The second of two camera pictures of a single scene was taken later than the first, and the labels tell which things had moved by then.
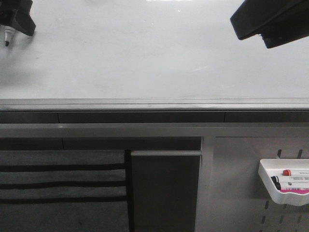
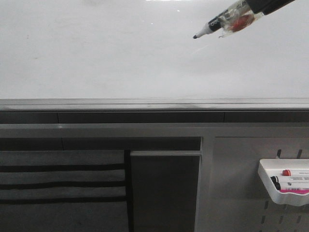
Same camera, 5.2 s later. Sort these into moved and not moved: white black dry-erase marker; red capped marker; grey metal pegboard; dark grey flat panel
Moved: white black dry-erase marker
Not moved: grey metal pegboard; red capped marker; dark grey flat panel
